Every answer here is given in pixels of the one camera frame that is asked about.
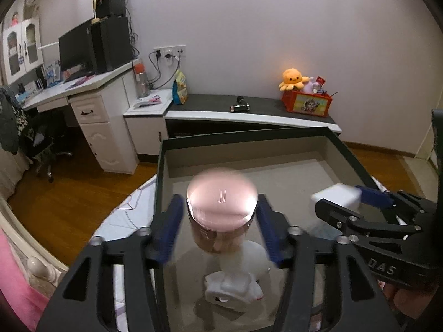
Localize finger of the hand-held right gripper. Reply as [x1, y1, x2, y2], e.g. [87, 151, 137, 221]
[314, 198, 423, 247]
[355, 185, 437, 227]

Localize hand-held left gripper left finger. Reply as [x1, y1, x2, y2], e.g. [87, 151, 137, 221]
[36, 194, 186, 332]

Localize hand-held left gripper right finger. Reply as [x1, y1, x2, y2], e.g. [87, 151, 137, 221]
[258, 194, 404, 332]

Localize white square power adapter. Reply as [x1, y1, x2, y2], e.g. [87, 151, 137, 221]
[310, 184, 363, 211]

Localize rose gold round jar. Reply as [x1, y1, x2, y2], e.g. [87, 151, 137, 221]
[186, 167, 260, 254]

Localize dark shallow storage box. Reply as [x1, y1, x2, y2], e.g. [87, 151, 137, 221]
[154, 126, 427, 332]

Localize person's right hand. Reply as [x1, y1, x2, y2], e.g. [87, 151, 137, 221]
[381, 280, 440, 331]

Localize white plaster figurine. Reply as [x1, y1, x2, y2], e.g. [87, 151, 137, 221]
[204, 240, 273, 314]

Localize white corner cabinet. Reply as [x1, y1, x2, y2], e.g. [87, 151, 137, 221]
[123, 88, 174, 164]

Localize red printed storage box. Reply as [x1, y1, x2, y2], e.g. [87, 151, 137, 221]
[281, 88, 334, 118]

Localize white desk with drawers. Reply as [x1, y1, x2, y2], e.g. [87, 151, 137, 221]
[21, 59, 140, 176]

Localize black handheld device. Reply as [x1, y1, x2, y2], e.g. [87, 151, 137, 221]
[230, 96, 251, 113]

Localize pink printed papers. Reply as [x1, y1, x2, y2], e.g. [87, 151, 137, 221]
[133, 94, 163, 108]

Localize black and white low cabinet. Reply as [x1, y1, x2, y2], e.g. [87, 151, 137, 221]
[164, 94, 343, 146]

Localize yellow and blue snack bag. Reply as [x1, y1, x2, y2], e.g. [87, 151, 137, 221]
[172, 70, 189, 106]

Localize orange octopus plush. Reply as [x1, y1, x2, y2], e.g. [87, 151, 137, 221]
[278, 68, 311, 93]

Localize clear bottle with orange cap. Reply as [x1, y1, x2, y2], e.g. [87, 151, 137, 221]
[134, 63, 150, 99]

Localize black office chair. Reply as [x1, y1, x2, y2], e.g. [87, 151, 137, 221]
[21, 111, 74, 184]

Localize pink cloth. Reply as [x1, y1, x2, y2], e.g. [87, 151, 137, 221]
[0, 228, 48, 332]

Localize black and white patterned cloth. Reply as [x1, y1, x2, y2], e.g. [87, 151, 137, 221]
[14, 102, 37, 142]

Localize grey hooded jacket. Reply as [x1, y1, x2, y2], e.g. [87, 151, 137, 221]
[0, 86, 22, 154]

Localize black computer tower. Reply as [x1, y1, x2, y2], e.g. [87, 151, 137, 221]
[91, 16, 134, 74]

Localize blue and white boxes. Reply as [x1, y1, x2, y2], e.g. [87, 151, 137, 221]
[35, 60, 63, 93]

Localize black computer monitor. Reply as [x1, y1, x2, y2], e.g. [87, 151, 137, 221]
[58, 19, 98, 77]

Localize small black box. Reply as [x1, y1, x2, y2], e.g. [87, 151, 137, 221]
[96, 0, 126, 19]

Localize white glass-door cabinet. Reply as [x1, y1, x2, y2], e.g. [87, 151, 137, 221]
[1, 17, 44, 85]

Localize white wooden bed frame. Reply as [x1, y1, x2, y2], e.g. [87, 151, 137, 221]
[0, 197, 70, 287]

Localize black power cable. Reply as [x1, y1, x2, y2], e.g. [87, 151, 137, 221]
[148, 50, 181, 91]

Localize white wall outlet strip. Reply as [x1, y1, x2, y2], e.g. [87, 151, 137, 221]
[153, 44, 187, 60]

